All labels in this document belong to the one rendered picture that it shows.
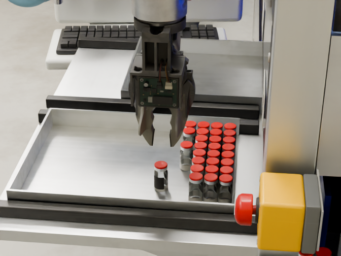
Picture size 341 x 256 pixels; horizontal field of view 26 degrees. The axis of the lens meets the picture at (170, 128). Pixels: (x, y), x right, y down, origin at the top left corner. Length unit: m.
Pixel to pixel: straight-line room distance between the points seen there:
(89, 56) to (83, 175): 0.47
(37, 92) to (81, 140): 2.14
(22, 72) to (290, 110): 2.79
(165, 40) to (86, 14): 1.03
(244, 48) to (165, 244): 0.65
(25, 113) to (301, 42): 2.46
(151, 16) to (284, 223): 0.32
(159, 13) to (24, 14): 3.39
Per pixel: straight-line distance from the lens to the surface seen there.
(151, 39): 0.97
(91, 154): 1.26
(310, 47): 0.89
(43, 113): 1.36
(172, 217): 1.08
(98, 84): 1.50
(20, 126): 3.17
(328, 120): 0.94
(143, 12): 0.98
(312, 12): 0.87
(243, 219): 0.92
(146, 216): 1.08
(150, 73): 0.99
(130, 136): 1.30
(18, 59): 3.78
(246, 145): 1.29
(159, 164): 1.14
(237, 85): 1.48
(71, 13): 1.99
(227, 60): 1.59
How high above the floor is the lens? 1.55
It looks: 30 degrees down
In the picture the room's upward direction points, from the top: straight up
